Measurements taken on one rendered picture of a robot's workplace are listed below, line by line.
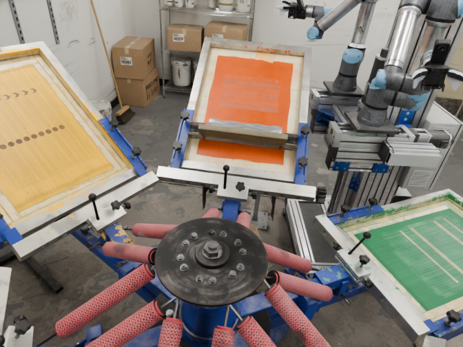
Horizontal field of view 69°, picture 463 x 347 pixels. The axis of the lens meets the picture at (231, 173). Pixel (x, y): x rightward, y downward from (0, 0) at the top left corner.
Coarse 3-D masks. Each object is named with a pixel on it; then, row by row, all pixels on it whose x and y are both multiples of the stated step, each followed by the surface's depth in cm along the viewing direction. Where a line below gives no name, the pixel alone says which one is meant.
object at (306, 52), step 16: (208, 48) 180; (224, 48) 184; (240, 48) 182; (256, 48) 180; (272, 48) 179; (288, 48) 179; (304, 48) 179; (304, 64) 174; (304, 80) 170; (192, 96) 167; (304, 96) 166; (304, 112) 162; (240, 176) 152; (256, 176) 149; (272, 176) 149; (288, 176) 149
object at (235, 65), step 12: (228, 60) 181; (240, 60) 181; (252, 60) 181; (216, 72) 178; (228, 72) 177; (240, 72) 177; (252, 72) 177; (216, 84) 174; (216, 96) 171; (216, 108) 168; (228, 108) 168; (240, 120) 165; (204, 144) 160; (216, 144) 160; (228, 144) 160; (240, 144) 160; (216, 156) 158; (228, 156) 158
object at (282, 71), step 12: (264, 72) 177; (276, 72) 177; (288, 72) 177; (288, 84) 174; (288, 96) 171; (288, 108) 168; (252, 120) 165; (264, 120) 165; (276, 120) 165; (240, 156) 157; (252, 156) 157; (264, 156) 157; (276, 156) 157
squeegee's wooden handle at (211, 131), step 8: (200, 128) 152; (208, 128) 152; (216, 128) 152; (224, 128) 152; (232, 128) 151; (208, 136) 157; (216, 136) 156; (224, 136) 155; (232, 136) 154; (240, 136) 153; (248, 136) 152; (256, 136) 150; (264, 136) 150; (272, 136) 149; (280, 136) 149; (272, 144) 155; (280, 144) 154
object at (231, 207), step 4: (228, 200) 140; (232, 200) 140; (224, 204) 139; (228, 204) 139; (232, 204) 139; (236, 204) 139; (224, 208) 138; (228, 208) 138; (232, 208) 138; (236, 208) 138; (224, 212) 138; (228, 212) 138; (232, 212) 138; (236, 212) 138; (224, 216) 137; (228, 216) 137; (232, 216) 137; (236, 216) 137; (232, 220) 136; (236, 220) 141
